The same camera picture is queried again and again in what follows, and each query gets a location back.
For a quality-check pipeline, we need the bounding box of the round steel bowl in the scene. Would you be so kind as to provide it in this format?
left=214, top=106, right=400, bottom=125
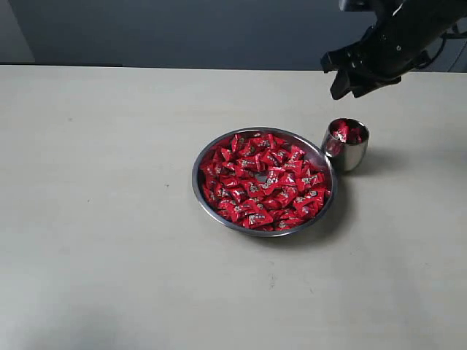
left=192, top=128, right=337, bottom=237

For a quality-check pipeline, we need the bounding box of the red candy atop cup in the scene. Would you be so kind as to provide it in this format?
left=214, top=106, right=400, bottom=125
left=331, top=120, right=350, bottom=143

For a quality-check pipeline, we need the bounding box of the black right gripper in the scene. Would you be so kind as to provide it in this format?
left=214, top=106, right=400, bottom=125
left=321, top=0, right=466, bottom=99

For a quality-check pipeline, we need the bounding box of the small steel cup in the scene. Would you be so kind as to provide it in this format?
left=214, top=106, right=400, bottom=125
left=320, top=118, right=370, bottom=173

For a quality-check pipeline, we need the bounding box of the black camera cable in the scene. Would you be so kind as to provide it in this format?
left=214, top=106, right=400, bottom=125
left=412, top=21, right=467, bottom=70

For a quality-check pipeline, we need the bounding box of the red wrapped candy front-left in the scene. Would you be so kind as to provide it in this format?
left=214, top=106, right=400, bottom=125
left=222, top=201, right=260, bottom=222

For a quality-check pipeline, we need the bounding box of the red wrapped candy front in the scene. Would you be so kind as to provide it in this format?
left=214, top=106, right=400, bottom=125
left=242, top=211, right=274, bottom=230

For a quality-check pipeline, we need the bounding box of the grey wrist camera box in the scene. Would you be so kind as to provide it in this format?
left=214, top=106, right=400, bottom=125
left=339, top=0, right=373, bottom=12

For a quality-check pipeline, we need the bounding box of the red candy inside cup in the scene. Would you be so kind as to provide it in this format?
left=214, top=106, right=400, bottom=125
left=346, top=127, right=363, bottom=144

